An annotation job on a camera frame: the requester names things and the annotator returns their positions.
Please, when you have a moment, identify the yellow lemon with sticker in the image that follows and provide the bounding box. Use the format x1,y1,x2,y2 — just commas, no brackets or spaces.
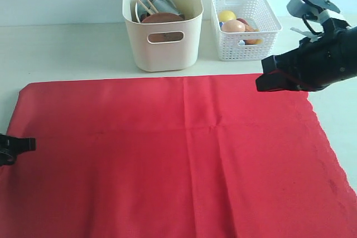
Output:
218,10,237,23

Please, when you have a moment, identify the yellow toy cheese wedge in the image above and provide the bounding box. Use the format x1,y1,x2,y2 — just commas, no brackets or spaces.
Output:
244,39,263,45

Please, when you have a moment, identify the stainless steel cup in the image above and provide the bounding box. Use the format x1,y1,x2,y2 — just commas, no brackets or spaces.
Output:
136,0,185,21

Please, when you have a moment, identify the white perforated plastic basket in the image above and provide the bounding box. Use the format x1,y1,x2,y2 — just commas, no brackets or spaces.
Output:
211,0,282,61

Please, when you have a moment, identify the brown wooden plate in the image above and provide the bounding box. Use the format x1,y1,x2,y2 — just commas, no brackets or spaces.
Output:
141,12,184,23

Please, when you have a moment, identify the brown egg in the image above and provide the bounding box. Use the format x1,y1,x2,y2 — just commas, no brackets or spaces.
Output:
221,20,245,32

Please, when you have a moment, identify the orange fried chicken piece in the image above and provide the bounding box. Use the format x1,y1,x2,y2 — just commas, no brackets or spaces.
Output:
245,25,259,32

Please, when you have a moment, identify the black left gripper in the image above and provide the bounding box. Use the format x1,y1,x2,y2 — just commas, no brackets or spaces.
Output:
1,134,36,166

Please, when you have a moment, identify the wooden chopstick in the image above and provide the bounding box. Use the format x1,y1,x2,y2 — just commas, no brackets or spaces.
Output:
136,0,153,15
146,0,159,13

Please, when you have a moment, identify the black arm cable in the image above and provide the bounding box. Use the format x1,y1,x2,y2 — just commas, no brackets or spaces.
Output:
301,16,326,37

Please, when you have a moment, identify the red toy sausage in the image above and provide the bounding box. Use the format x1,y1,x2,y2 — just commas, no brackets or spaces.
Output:
237,18,249,26

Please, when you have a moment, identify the cream plastic bin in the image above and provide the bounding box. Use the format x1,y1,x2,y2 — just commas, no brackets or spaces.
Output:
122,0,204,72

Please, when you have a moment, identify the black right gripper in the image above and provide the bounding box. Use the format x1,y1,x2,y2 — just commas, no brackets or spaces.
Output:
255,23,356,92

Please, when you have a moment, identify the red tablecloth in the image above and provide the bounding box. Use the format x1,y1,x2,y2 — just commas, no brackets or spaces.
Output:
1,75,356,237

